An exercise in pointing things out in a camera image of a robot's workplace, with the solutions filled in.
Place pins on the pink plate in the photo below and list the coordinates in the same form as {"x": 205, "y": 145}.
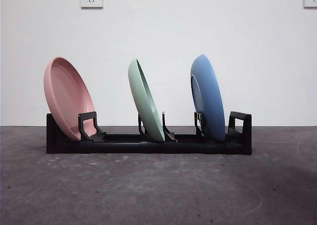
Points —
{"x": 67, "y": 98}

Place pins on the green plate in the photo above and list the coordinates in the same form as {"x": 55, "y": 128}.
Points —
{"x": 143, "y": 101}

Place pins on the black plate rack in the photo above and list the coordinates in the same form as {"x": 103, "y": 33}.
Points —
{"x": 123, "y": 148}

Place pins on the blue plate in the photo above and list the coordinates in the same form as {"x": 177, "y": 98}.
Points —
{"x": 210, "y": 98}

